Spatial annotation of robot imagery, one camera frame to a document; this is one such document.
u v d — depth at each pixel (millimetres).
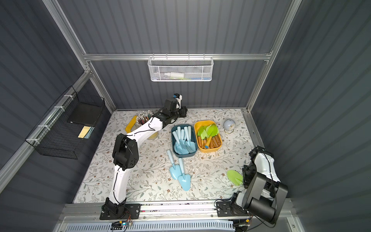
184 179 826
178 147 937
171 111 752
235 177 842
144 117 926
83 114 808
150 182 828
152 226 771
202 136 991
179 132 1000
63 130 753
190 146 931
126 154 560
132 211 728
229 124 1000
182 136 987
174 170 865
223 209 737
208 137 985
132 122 1009
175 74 918
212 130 1011
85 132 758
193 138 985
